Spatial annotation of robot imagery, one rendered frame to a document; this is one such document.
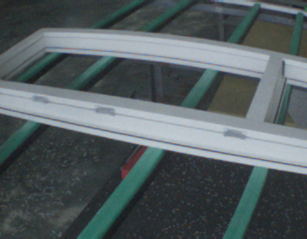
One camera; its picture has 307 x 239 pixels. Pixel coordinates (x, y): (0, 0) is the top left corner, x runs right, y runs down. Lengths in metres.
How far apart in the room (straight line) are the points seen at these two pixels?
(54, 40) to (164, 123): 0.72
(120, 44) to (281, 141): 0.72
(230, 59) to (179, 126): 0.42
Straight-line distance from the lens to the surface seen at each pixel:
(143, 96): 2.31
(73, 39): 1.51
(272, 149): 0.90
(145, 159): 0.93
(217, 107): 1.56
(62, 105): 1.06
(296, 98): 1.67
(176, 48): 1.34
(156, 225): 1.16
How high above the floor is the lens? 1.41
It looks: 31 degrees down
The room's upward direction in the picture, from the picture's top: 4 degrees counter-clockwise
